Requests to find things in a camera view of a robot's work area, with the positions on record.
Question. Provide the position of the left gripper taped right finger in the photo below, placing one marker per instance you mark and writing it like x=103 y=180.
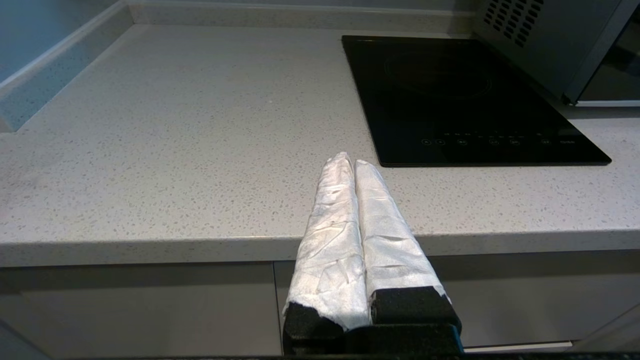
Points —
x=390 y=250

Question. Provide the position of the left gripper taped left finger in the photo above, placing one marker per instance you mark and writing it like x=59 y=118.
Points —
x=330 y=250

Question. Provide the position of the dark glass microwave door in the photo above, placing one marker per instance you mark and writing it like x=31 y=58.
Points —
x=620 y=65

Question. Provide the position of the silver microwave oven body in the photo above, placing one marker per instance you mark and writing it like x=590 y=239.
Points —
x=540 y=45

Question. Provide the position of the black induction cooktop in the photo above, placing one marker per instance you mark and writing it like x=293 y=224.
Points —
x=450 y=100

